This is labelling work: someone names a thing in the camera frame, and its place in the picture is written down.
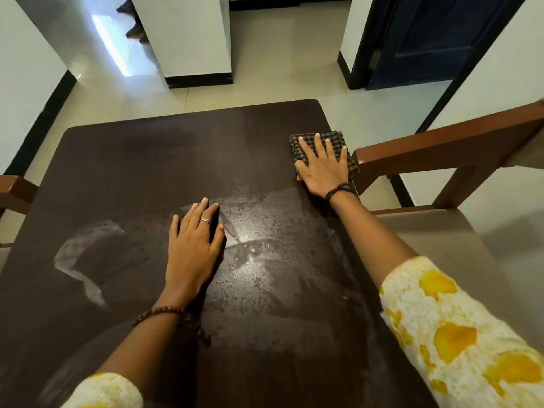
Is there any person's left hand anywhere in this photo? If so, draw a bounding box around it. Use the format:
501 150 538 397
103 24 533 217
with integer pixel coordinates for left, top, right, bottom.
163 197 226 300

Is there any person's right hand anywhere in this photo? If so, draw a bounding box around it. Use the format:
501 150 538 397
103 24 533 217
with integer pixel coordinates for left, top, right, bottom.
294 133 354 199

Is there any dark checkered cleaning cloth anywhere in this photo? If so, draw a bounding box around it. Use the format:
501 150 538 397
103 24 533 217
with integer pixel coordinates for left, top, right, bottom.
288 130 360 181

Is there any person's left forearm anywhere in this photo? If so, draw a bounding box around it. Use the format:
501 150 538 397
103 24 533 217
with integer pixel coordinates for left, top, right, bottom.
95 308 188 396

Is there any person's right forearm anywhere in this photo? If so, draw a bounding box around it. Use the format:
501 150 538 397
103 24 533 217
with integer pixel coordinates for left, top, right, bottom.
329 190 419 290

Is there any dark brown table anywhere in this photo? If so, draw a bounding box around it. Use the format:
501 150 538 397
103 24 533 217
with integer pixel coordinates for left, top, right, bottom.
0 99 439 408

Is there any wooden chair with beige cushion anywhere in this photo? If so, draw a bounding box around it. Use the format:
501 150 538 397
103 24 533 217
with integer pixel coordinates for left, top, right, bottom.
0 175 39 268
351 99 544 358

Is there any dark blue door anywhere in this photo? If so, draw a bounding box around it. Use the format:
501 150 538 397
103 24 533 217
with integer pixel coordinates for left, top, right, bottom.
350 0 528 91

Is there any white and yellow patterned garment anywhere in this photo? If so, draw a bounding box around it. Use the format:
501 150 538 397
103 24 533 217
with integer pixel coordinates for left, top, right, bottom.
61 255 544 408

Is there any black cord bracelet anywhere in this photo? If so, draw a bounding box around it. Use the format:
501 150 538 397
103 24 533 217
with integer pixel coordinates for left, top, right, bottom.
324 182 356 202

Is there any brown bead bracelet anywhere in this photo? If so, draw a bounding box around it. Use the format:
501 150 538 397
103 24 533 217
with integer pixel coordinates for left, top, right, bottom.
132 305 211 347

